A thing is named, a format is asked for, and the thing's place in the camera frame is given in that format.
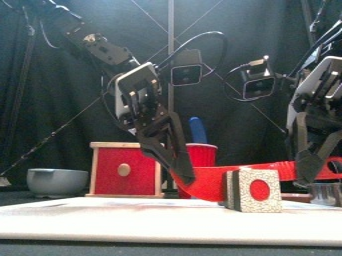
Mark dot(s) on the red toy knife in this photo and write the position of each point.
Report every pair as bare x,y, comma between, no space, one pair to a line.
208,183

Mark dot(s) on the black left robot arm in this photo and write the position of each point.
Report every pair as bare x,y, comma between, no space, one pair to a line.
67,23

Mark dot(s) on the toy sushi piece red centre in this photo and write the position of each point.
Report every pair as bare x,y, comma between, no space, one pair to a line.
228,190
260,190

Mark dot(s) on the white cutting board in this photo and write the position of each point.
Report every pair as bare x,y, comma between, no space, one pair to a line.
134,220

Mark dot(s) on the red plastic cup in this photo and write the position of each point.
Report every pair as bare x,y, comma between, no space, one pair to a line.
202,155

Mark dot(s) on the silver metal container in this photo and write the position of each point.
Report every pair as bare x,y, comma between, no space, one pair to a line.
327,195

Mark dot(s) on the red wooden box with knob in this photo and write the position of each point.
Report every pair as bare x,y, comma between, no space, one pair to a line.
124,170

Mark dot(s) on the thin diagonal brace rod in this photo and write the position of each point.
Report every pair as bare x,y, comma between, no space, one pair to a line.
53,133

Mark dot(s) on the grey bowl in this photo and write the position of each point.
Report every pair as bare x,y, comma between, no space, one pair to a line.
55,181

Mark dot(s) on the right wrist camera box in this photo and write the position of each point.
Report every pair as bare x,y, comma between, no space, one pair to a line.
258,85

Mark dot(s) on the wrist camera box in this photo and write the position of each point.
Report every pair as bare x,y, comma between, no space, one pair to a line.
186,73
258,85

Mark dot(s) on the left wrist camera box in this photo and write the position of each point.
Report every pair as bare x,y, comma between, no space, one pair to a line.
186,73

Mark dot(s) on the grey vertical frame pole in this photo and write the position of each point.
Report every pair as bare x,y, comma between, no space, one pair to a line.
171,26

